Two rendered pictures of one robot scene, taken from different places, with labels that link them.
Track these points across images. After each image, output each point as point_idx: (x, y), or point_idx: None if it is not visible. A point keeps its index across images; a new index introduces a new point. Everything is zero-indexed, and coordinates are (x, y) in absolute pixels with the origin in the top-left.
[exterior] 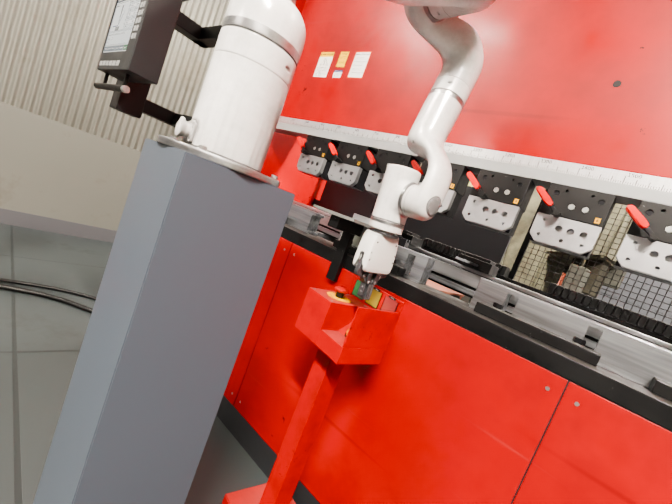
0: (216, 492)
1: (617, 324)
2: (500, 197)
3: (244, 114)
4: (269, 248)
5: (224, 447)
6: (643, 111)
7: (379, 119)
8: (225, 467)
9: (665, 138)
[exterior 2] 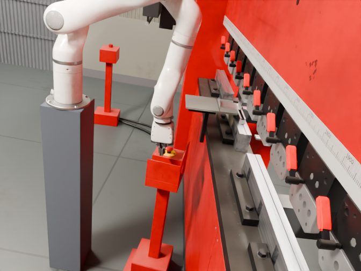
0: None
1: None
2: None
3: (58, 88)
4: (77, 132)
5: (173, 225)
6: (299, 29)
7: (243, 23)
8: (166, 233)
9: (300, 56)
